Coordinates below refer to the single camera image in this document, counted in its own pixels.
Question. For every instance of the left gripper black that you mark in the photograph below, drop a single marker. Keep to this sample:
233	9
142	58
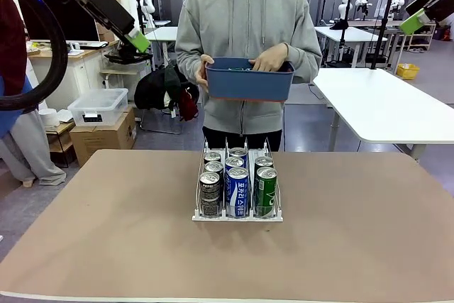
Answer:
106	12

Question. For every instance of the blue plastic bin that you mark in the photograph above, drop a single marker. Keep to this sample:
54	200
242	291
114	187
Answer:
248	83

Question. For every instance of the person's right forearm grey sleeve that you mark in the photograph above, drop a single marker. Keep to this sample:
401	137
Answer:
186	61

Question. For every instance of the person's left forearm grey sleeve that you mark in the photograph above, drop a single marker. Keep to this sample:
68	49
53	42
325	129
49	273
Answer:
305	60

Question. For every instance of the person's right hand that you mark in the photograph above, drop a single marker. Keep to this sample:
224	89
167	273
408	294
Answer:
202	72

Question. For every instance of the person's left hand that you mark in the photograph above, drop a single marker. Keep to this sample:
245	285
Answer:
271	58

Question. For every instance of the white background table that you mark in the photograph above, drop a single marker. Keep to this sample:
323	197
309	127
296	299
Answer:
354	33
163	33

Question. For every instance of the wooden background shelf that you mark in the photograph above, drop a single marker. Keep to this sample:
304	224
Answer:
422	38

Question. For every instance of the red container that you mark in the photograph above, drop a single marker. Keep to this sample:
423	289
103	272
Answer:
441	33

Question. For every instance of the black tripod stand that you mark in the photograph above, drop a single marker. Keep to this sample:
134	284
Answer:
383	30

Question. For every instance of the black jacket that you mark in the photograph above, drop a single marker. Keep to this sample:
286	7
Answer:
152	90

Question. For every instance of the black computer monitor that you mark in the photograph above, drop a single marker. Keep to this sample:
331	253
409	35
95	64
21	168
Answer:
85	28

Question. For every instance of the yellow plastic crate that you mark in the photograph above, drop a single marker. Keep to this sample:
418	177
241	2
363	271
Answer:
408	71

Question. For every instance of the white desk with wooden top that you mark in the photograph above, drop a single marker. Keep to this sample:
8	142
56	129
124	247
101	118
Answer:
81	76

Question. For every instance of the clear plastic storage box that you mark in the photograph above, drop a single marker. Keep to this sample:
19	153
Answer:
97	106

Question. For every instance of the red bag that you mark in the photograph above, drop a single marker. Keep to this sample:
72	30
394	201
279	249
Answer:
187	106

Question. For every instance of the large white table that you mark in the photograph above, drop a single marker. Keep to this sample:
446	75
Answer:
386	108

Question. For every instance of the large brown cardboard box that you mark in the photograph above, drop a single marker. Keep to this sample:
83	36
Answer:
106	140

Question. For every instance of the person in grey hoodie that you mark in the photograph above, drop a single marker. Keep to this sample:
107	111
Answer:
244	15

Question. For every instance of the white paper rolls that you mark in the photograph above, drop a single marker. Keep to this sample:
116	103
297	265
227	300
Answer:
49	118

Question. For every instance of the small wooden side rack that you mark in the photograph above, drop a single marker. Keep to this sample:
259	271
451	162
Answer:
64	140

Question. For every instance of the green soda can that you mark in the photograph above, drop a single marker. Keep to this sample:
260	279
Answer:
266	193
264	162

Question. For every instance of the metal chair frame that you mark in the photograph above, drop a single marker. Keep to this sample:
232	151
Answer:
142	120

